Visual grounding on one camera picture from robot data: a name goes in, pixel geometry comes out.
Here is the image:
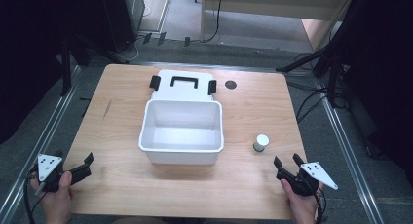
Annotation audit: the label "black metal stand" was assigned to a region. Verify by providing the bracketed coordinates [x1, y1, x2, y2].
[59, 38, 73, 97]

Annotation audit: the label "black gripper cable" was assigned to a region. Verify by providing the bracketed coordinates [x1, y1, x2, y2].
[22, 176, 48, 224]
[312, 186, 327, 224]

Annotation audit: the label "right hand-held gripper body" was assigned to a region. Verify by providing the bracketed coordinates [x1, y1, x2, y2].
[275, 161, 339, 198]

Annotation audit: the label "small white round bottle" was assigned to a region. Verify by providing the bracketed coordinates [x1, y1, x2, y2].
[252, 133, 270, 153]

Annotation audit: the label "white plastic storage box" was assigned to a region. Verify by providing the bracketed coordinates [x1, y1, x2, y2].
[138, 69, 225, 166]

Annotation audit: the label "black tripod stand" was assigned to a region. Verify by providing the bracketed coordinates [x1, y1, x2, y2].
[275, 42, 347, 109]

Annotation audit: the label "black floor cables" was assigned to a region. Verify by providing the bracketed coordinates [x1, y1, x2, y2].
[285, 80, 327, 125]

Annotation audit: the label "black hanging cable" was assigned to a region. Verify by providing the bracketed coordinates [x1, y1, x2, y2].
[205, 0, 225, 44]

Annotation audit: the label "white floor cable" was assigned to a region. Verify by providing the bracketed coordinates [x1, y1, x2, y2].
[111, 33, 145, 64]

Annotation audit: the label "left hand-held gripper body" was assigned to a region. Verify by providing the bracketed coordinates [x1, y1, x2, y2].
[28, 148, 93, 194]

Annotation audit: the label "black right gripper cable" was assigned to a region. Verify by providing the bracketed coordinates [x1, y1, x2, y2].
[312, 186, 327, 224]

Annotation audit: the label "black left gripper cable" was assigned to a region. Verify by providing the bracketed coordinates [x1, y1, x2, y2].
[22, 176, 48, 224]

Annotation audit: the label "person's left hand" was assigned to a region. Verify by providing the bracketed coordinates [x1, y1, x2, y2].
[30, 170, 74, 224]

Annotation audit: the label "light wooden furniture frame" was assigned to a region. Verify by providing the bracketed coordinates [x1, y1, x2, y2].
[199, 0, 357, 53]

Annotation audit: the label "black curtain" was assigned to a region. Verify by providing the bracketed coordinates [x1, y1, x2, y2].
[327, 0, 413, 186]
[0, 0, 108, 145]

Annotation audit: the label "person's right hand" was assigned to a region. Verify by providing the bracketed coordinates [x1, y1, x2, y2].
[280, 178, 325, 224]

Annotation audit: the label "aluminium floor rail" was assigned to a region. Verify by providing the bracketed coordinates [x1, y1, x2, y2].
[0, 65, 82, 224]
[316, 79, 387, 224]

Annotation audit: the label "dark cabinet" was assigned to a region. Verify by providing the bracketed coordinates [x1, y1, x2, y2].
[98, 0, 146, 54]

